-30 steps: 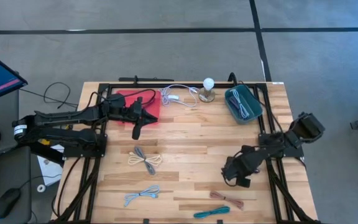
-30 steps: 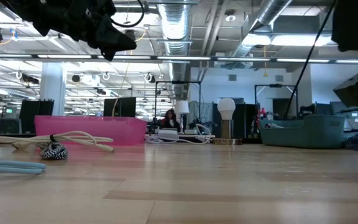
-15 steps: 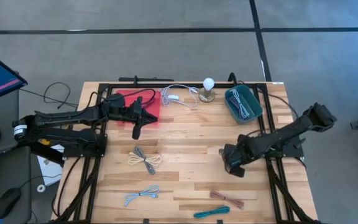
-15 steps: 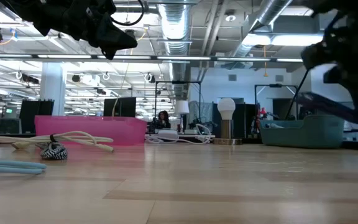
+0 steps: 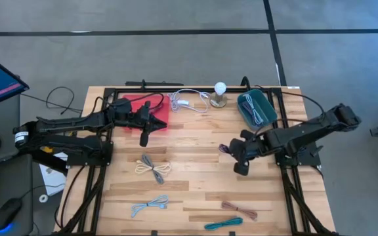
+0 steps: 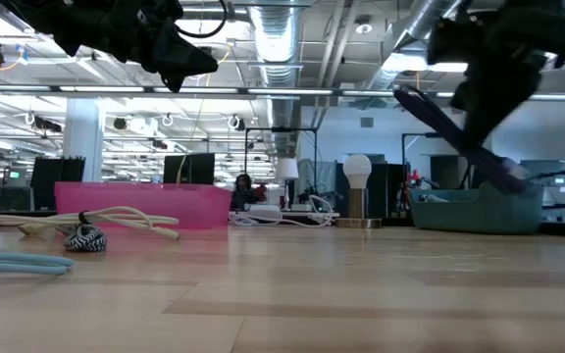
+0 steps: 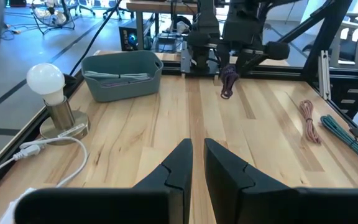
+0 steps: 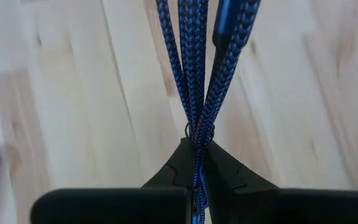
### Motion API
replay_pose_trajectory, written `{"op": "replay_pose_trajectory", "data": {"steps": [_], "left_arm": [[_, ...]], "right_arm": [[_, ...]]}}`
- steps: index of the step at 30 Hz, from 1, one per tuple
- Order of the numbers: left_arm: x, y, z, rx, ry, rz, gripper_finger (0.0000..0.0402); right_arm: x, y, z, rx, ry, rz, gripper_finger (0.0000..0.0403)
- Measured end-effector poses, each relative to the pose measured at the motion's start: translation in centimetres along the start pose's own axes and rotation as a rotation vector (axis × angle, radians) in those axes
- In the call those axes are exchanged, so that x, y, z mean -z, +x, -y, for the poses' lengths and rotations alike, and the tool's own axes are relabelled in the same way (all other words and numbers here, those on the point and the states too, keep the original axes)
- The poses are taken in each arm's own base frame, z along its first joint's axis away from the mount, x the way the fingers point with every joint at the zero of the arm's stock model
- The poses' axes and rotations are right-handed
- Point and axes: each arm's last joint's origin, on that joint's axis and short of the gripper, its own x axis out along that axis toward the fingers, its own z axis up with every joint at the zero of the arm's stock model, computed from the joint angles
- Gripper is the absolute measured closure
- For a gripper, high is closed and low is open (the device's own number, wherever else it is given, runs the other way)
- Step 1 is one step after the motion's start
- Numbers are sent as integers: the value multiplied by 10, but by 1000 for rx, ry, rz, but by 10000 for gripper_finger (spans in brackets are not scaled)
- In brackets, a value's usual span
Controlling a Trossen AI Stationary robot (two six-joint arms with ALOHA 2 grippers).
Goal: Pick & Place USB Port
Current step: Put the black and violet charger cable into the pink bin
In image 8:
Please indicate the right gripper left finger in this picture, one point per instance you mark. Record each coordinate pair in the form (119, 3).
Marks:
(166, 199)

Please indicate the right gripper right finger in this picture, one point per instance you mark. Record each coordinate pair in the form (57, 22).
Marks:
(259, 205)

